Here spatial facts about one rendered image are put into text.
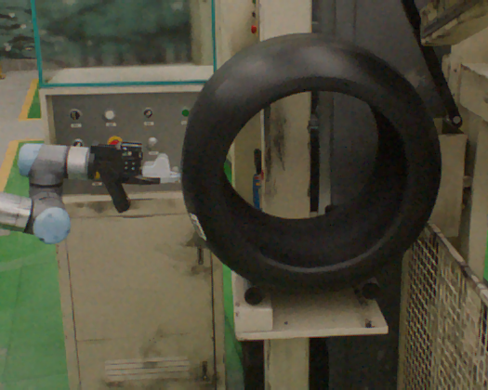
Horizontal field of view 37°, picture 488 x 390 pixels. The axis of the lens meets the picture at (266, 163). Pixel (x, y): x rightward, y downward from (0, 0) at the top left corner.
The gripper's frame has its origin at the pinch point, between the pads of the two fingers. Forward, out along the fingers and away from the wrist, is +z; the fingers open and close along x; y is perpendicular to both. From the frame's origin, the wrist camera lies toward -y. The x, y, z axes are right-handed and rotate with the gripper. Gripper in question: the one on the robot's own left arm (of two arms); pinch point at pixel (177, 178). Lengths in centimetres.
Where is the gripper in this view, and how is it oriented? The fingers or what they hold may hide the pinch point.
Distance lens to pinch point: 170.6
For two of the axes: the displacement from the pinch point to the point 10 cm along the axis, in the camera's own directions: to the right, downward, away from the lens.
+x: -0.7, -3.0, 9.5
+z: 9.9, 0.7, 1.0
